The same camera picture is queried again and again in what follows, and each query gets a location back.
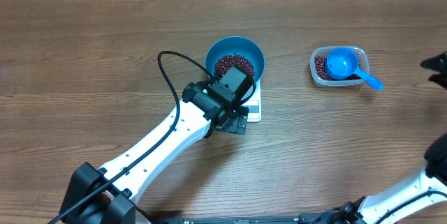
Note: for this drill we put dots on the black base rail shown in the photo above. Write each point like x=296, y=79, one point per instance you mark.
x=306, y=218

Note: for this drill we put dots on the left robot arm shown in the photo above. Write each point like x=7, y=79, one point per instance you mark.
x=111, y=193

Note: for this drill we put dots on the red adzuki beans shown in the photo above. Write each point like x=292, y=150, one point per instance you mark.
x=226, y=62

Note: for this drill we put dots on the blue plastic measuring scoop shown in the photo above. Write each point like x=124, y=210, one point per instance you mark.
x=343, y=62

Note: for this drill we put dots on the white digital kitchen scale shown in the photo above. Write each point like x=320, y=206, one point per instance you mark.
x=254, y=104

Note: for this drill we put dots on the clear plastic food container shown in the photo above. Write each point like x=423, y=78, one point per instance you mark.
x=324, y=52

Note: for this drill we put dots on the blue metal bowl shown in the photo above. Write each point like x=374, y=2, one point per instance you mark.
x=241, y=46

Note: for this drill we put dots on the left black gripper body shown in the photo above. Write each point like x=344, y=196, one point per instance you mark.
x=237, y=125

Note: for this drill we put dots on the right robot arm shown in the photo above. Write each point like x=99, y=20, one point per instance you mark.
x=420, y=190

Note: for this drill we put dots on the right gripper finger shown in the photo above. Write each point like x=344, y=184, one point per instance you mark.
x=440, y=79
x=437, y=63

